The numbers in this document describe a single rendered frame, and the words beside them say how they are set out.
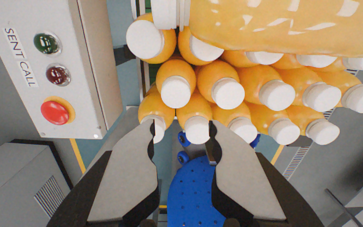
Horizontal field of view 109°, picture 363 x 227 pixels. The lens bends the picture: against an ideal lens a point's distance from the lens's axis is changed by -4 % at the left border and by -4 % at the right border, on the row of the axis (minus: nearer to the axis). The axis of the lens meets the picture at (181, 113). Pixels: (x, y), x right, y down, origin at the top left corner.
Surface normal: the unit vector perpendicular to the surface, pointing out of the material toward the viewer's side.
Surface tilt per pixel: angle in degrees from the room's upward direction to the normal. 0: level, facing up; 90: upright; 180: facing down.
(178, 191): 90
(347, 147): 0
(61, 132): 0
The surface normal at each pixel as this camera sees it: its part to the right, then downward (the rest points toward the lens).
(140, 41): 0.03, 0.47
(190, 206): 0.04, -0.88
